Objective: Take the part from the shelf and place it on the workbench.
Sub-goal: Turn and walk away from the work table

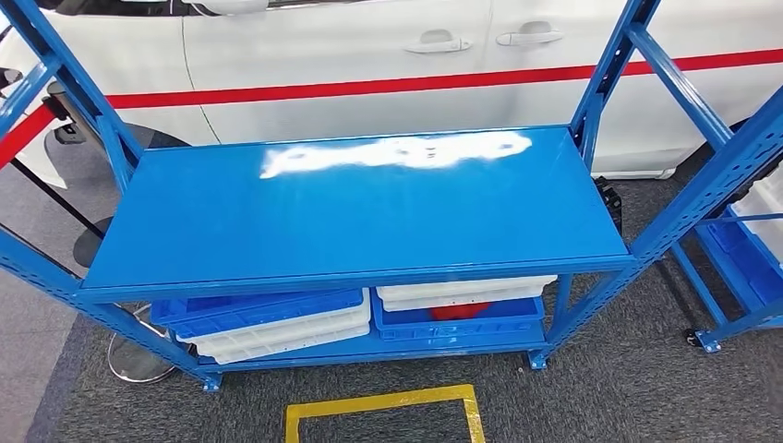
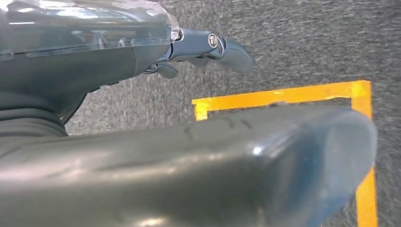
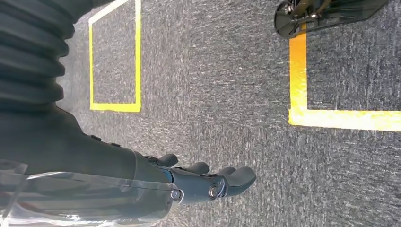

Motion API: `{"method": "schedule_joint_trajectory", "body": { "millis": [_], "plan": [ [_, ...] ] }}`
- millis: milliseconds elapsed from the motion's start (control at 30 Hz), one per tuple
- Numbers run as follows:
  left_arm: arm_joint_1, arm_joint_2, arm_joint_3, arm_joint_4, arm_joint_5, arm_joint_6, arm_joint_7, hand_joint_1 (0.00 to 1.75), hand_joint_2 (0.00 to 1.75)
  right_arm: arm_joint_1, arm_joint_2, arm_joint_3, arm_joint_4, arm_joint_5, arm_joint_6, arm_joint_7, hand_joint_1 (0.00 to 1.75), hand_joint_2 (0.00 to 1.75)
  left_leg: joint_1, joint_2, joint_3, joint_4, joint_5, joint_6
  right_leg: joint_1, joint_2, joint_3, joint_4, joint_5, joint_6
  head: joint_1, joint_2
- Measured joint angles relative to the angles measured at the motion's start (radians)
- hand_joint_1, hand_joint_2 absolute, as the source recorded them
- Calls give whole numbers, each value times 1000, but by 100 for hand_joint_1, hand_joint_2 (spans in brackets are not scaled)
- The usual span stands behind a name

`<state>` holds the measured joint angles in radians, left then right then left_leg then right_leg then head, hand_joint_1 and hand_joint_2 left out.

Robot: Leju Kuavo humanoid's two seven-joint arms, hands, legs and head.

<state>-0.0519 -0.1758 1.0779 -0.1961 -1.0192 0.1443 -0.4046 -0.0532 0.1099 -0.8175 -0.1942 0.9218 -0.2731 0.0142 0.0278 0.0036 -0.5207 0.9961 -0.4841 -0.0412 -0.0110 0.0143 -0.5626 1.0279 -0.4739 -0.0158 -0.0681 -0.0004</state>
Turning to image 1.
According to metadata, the large blue metal shelf rack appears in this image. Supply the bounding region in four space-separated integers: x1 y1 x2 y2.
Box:
0 0 783 394

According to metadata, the blue plastic crate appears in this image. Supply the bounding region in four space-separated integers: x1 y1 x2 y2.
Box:
150 288 367 341
706 221 783 307
370 288 547 342

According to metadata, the red item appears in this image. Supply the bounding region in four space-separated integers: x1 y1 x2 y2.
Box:
429 302 492 322

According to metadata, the white car red stripe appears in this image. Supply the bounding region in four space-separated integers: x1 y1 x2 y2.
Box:
0 0 783 182

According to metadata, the chrome round stand base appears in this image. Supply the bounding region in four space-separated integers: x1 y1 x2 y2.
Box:
107 304 178 385

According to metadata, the blue wheeled metal rack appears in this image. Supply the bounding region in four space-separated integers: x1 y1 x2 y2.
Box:
669 210 783 354

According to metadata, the translucent white plastic crate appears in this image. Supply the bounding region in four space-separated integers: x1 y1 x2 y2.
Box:
730 168 783 264

